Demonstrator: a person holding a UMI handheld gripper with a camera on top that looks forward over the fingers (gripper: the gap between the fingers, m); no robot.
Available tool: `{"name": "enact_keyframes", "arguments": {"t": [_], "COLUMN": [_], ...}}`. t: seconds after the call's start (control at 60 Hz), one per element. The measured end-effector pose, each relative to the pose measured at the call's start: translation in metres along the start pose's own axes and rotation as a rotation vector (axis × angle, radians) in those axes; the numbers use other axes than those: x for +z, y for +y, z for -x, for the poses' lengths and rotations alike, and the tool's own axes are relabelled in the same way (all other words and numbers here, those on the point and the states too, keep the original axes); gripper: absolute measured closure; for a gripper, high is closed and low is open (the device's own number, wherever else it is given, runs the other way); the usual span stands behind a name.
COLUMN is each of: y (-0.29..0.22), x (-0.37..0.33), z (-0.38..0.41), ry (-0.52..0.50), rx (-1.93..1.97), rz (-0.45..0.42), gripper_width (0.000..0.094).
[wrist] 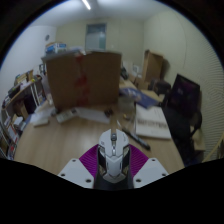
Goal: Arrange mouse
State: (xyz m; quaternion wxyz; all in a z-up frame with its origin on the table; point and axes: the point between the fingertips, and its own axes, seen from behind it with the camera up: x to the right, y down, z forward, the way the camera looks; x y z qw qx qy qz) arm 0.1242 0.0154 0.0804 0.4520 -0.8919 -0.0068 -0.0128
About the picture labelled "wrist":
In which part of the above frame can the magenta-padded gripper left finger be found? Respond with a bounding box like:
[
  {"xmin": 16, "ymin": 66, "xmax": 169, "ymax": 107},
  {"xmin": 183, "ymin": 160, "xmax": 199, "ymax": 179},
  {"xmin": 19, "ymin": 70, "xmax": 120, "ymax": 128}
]
[{"xmin": 57, "ymin": 143, "xmax": 101, "ymax": 190}]

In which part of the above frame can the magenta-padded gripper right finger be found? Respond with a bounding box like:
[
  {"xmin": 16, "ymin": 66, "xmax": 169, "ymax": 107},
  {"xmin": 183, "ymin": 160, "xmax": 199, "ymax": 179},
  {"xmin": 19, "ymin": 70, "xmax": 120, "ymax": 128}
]
[{"xmin": 128, "ymin": 143, "xmax": 170, "ymax": 188}]

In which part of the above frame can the white and black computer mouse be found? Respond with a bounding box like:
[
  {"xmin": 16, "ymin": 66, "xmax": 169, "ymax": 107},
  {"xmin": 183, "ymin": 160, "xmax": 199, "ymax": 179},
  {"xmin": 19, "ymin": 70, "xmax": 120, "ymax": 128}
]
[{"xmin": 95, "ymin": 128, "xmax": 132, "ymax": 184}]

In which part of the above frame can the long black pen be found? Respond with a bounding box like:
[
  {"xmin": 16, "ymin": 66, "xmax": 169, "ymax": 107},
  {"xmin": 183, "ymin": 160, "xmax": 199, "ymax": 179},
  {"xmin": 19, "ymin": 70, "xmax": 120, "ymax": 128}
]
[{"xmin": 121, "ymin": 127, "xmax": 151, "ymax": 151}]

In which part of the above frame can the black office chair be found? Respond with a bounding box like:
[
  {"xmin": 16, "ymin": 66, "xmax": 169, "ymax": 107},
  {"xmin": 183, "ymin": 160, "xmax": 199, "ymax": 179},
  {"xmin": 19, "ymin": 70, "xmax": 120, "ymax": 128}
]
[{"xmin": 163, "ymin": 106, "xmax": 203, "ymax": 166}]

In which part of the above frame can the white remote with display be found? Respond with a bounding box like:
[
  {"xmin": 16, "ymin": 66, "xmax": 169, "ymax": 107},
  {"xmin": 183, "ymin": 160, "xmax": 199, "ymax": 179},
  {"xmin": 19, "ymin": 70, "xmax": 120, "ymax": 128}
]
[{"xmin": 55, "ymin": 108, "xmax": 78, "ymax": 124}]

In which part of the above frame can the white paper sheet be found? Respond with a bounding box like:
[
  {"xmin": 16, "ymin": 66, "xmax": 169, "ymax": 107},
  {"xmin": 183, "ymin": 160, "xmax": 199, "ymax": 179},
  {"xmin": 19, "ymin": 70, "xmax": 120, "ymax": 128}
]
[{"xmin": 74, "ymin": 106, "xmax": 111, "ymax": 125}]

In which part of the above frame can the blue flat folder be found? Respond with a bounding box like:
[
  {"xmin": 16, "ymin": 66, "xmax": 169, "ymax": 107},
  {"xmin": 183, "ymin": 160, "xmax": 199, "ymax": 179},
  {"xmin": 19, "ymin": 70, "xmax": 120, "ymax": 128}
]
[{"xmin": 119, "ymin": 87, "xmax": 160, "ymax": 109}]

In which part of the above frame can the dark computer monitor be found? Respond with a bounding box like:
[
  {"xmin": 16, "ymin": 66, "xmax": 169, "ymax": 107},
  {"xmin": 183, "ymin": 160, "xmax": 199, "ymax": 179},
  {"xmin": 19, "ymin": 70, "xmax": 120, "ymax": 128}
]
[{"xmin": 170, "ymin": 73, "xmax": 202, "ymax": 118}]

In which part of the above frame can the large brown cardboard box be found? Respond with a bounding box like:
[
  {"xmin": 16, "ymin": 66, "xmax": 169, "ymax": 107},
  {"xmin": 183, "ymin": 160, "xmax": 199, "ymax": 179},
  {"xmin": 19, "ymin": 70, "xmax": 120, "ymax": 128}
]
[{"xmin": 41, "ymin": 49, "xmax": 123, "ymax": 110}]

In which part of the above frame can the wooden side desk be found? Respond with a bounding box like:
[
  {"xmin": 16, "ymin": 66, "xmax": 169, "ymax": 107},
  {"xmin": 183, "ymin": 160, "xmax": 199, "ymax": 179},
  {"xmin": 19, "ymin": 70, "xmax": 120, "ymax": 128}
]
[{"xmin": 3, "ymin": 74, "xmax": 46, "ymax": 118}]

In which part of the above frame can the small brown cardboard box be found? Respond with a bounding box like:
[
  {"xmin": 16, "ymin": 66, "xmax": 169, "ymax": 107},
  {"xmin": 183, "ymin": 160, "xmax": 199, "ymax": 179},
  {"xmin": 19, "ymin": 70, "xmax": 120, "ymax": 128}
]
[{"xmin": 142, "ymin": 49, "xmax": 165, "ymax": 84}]

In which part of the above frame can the blue and white cabinet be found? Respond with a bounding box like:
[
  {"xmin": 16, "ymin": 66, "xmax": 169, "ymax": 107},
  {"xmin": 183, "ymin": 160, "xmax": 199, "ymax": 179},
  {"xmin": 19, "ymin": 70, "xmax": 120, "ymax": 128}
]
[{"xmin": 44, "ymin": 41, "xmax": 68, "ymax": 55}]

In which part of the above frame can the pale blue door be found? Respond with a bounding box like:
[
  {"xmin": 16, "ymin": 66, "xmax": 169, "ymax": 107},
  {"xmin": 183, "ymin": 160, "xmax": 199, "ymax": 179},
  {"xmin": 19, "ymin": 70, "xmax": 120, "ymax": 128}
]
[{"xmin": 84, "ymin": 22, "xmax": 108, "ymax": 53}]

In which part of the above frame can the long ceiling light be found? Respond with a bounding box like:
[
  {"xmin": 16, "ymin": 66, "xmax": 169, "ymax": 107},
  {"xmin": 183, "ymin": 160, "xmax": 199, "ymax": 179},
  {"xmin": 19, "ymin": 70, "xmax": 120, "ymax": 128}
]
[{"xmin": 81, "ymin": 0, "xmax": 92, "ymax": 11}]

